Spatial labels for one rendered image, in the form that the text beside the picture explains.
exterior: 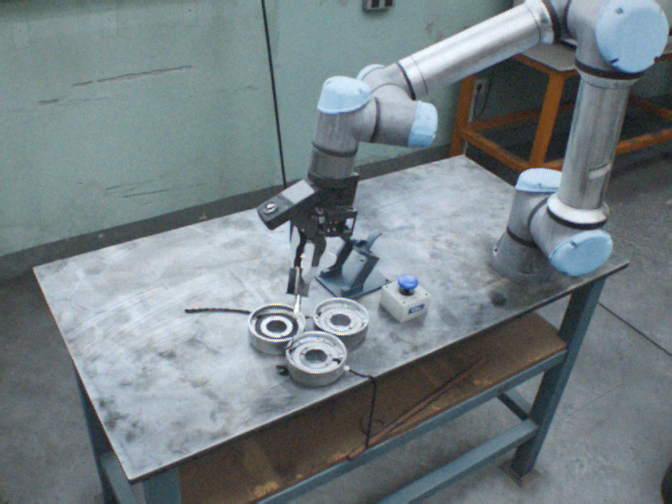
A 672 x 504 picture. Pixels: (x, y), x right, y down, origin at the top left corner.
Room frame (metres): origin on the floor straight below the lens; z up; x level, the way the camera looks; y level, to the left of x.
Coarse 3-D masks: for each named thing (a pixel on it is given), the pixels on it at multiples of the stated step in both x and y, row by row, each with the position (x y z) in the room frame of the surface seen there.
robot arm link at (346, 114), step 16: (336, 80) 1.00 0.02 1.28; (352, 80) 1.02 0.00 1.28; (320, 96) 1.00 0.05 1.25; (336, 96) 0.97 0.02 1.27; (352, 96) 0.97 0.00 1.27; (368, 96) 0.99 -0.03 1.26; (320, 112) 0.98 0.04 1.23; (336, 112) 0.96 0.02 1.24; (352, 112) 0.97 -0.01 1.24; (368, 112) 0.98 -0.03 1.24; (320, 128) 0.97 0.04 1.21; (336, 128) 0.96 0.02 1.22; (352, 128) 0.97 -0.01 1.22; (368, 128) 0.97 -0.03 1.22; (320, 144) 0.97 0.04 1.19; (336, 144) 0.96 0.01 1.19; (352, 144) 0.97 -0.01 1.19
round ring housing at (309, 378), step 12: (300, 336) 0.90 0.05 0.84; (312, 336) 0.91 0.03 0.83; (324, 336) 0.91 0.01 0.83; (312, 348) 0.88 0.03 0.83; (324, 348) 0.89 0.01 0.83; (336, 348) 0.89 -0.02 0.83; (288, 360) 0.84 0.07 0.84; (300, 360) 0.85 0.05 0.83; (324, 360) 0.88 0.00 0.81; (300, 372) 0.82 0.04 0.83; (312, 372) 0.81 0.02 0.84; (324, 372) 0.81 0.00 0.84; (336, 372) 0.83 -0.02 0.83; (312, 384) 0.82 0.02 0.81; (324, 384) 0.82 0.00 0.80
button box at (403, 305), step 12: (384, 288) 1.06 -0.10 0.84; (396, 288) 1.06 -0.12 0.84; (420, 288) 1.06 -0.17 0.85; (384, 300) 1.05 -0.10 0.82; (396, 300) 1.02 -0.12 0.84; (408, 300) 1.02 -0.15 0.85; (420, 300) 1.03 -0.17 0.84; (396, 312) 1.02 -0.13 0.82; (408, 312) 1.01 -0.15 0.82; (420, 312) 1.03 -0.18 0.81
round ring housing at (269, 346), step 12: (252, 312) 0.95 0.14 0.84; (264, 312) 0.97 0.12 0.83; (276, 312) 0.97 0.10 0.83; (288, 312) 0.98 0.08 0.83; (300, 312) 0.97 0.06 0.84; (252, 324) 0.93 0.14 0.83; (264, 324) 0.94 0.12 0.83; (276, 324) 0.95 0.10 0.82; (288, 324) 0.94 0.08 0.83; (300, 324) 0.94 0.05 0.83; (252, 336) 0.90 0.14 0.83; (276, 336) 0.91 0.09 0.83; (264, 348) 0.88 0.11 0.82; (276, 348) 0.88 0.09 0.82
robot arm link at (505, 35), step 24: (528, 0) 1.22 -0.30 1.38; (552, 0) 1.18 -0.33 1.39; (480, 24) 1.20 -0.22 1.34; (504, 24) 1.17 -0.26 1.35; (528, 24) 1.17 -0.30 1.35; (552, 24) 1.17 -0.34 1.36; (432, 48) 1.16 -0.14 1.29; (456, 48) 1.15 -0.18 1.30; (480, 48) 1.15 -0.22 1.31; (504, 48) 1.16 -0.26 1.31; (528, 48) 1.19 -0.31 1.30; (360, 72) 1.18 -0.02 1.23; (384, 72) 1.14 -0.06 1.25; (408, 72) 1.13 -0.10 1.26; (432, 72) 1.13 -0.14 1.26; (456, 72) 1.14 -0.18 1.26
